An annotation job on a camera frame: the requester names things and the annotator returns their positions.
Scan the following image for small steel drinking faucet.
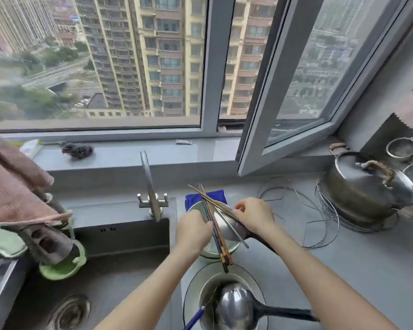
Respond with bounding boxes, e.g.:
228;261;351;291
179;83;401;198
137;150;169;223

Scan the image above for small white bowl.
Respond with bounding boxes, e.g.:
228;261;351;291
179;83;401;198
199;271;269;330

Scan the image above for person's right hand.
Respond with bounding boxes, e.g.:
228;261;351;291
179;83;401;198
232;197;278;243

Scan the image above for stainless steel sink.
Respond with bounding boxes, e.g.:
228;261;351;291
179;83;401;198
1;197;179;330

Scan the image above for open grey window sash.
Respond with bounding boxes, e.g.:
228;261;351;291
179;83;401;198
235;0;413;176

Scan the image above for stainless steel pot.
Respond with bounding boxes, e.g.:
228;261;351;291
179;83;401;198
325;143;413;224

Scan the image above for steel pot lid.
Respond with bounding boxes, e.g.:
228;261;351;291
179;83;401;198
334;151;413;210

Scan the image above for steel chopstick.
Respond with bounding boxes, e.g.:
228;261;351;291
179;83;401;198
213;204;250;250
188;184;243;224

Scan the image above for steel ladle dark handle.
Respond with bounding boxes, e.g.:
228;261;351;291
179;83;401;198
213;281;320;330

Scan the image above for wire steaming rack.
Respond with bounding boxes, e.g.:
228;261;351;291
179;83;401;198
256;176;340;250
315;175;400;234

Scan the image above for sink drain strainer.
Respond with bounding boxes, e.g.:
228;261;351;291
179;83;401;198
46;293;92;330

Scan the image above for pink dish cloth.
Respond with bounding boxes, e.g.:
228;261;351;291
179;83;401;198
0;128;73;227

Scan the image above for green sponge pad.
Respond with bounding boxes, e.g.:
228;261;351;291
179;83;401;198
0;225;29;260

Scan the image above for brown wooden chopstick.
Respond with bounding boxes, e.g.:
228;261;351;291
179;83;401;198
200;183;234;267
206;202;234;267

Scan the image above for blue cloth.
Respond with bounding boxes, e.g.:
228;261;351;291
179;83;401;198
185;190;228;214

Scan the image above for person's right forearm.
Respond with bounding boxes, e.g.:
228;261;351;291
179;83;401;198
258;223;400;330

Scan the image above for yellow apartment building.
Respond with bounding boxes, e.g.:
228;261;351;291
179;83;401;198
72;0;279;117

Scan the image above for person's left forearm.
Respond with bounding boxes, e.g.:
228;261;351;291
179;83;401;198
93;249;207;330

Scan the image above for person's left hand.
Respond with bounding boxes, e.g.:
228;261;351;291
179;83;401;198
174;209;214;261

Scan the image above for grey window frame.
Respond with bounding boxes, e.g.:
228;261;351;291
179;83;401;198
0;0;413;176

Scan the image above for blue-handled steel fork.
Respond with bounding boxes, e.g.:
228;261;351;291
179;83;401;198
183;305;206;330

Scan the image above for green silicone cup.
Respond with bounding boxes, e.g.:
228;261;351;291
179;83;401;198
38;216;87;281

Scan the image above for pale green bowl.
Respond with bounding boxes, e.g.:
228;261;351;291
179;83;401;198
199;250;240;260
187;201;242;257

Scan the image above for steel slotted drain tray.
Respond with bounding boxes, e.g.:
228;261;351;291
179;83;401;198
0;254;33;330

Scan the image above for white plastic packet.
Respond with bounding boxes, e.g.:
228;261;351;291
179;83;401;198
19;139;44;159

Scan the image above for dark pull-down kitchen faucet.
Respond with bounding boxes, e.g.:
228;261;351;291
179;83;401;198
17;190;76;267

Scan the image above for steel wool scrubber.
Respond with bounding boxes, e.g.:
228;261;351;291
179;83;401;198
61;142;95;160

